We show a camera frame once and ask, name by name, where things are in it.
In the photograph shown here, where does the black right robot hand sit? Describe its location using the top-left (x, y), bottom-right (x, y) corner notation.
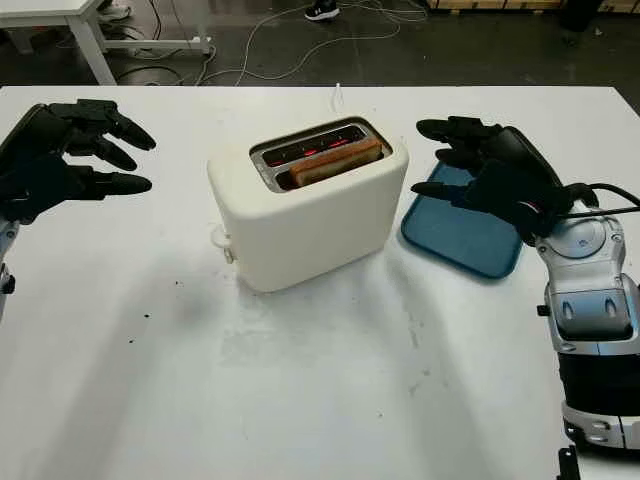
top-left (409, 115), bottom-right (567, 211)

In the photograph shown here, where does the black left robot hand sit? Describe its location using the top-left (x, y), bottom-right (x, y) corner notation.
top-left (0, 98), bottom-right (157, 201)

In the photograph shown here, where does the browned toast slice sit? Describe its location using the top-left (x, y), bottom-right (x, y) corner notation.
top-left (288, 138), bottom-right (381, 190)

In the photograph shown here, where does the cream white toaster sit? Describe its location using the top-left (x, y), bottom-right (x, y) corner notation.
top-left (206, 114), bottom-right (410, 294)

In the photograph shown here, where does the white desk in background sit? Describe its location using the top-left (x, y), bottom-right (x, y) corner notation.
top-left (0, 0), bottom-right (214, 86)

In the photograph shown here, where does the blue plastic tray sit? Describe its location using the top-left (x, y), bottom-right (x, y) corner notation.
top-left (398, 160), bottom-right (525, 284)

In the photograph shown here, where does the black bin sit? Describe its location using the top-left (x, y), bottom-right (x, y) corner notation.
top-left (557, 0), bottom-right (601, 32)

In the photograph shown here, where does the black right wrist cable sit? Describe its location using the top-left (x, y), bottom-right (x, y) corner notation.
top-left (542, 182), bottom-right (640, 221)

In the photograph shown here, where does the white toaster power cord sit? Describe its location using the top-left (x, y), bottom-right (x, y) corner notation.
top-left (327, 82), bottom-right (346, 119)

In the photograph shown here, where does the white floor cable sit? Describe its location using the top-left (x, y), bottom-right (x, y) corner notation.
top-left (197, 0), bottom-right (431, 86)

